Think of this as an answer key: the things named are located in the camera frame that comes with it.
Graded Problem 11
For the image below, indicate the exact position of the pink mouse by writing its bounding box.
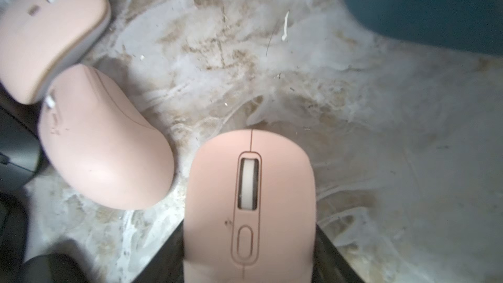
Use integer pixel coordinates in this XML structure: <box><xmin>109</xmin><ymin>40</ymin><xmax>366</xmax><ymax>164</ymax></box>
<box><xmin>38</xmin><ymin>64</ymin><xmax>175</xmax><ymax>210</ymax></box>
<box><xmin>1</xmin><ymin>0</ymin><xmax>111</xmax><ymax>105</ymax></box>
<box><xmin>183</xmin><ymin>130</ymin><xmax>316</xmax><ymax>282</ymax></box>

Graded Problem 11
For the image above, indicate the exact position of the black mouse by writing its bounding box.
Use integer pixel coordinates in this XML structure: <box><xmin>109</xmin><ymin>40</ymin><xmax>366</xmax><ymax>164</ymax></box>
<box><xmin>1</xmin><ymin>193</ymin><xmax>28</xmax><ymax>282</ymax></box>
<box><xmin>1</xmin><ymin>107</ymin><xmax>43</xmax><ymax>192</ymax></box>
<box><xmin>15</xmin><ymin>254</ymin><xmax>89</xmax><ymax>283</ymax></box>

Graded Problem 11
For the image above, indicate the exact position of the right teal storage box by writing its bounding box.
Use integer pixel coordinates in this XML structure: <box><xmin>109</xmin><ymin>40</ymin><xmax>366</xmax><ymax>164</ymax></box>
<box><xmin>344</xmin><ymin>0</ymin><xmax>502</xmax><ymax>56</ymax></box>

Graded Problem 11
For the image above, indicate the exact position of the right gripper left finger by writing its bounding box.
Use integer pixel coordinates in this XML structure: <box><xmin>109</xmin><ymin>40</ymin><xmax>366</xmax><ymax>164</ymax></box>
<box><xmin>133</xmin><ymin>221</ymin><xmax>184</xmax><ymax>283</ymax></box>

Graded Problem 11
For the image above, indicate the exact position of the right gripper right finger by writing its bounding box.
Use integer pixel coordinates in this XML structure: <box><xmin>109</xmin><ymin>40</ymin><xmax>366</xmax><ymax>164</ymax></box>
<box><xmin>313</xmin><ymin>225</ymin><xmax>364</xmax><ymax>283</ymax></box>

